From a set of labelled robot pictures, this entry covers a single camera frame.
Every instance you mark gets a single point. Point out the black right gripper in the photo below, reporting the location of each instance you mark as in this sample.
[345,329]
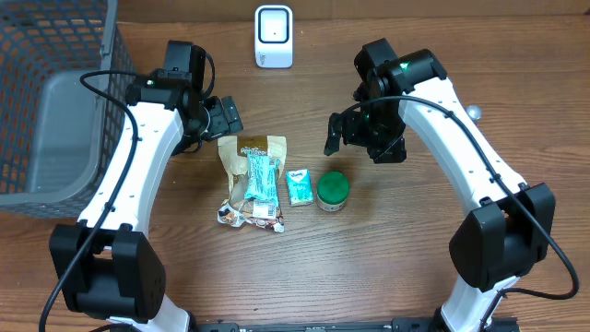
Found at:
[349,127]

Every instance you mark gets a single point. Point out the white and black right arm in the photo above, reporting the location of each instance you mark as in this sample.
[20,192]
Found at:
[507,221]

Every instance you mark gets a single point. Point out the teal tissue pack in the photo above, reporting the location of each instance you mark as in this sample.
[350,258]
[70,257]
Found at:
[299,187]

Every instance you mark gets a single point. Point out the yellow liquid bottle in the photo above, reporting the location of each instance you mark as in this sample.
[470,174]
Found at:
[474,112]

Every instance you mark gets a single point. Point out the teal snack bar wrapper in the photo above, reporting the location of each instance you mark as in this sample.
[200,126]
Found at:
[262,178]

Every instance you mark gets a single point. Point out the grey plastic mesh basket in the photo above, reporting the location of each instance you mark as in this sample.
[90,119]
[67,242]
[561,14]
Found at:
[57,135]

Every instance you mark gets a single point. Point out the brown snack pouch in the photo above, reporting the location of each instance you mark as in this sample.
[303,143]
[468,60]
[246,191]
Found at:
[236,211]

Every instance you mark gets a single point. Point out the white barcode scanner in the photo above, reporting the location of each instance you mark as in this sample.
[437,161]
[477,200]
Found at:
[273,36]

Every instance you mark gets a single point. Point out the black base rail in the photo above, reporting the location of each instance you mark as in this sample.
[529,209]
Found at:
[313,326]

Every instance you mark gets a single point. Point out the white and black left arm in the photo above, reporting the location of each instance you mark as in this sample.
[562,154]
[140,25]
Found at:
[105,265]

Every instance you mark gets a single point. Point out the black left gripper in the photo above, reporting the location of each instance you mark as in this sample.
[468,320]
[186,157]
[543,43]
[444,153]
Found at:
[225,122]

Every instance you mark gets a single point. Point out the green lid jar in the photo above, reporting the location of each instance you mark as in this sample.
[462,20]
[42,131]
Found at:
[332,191]

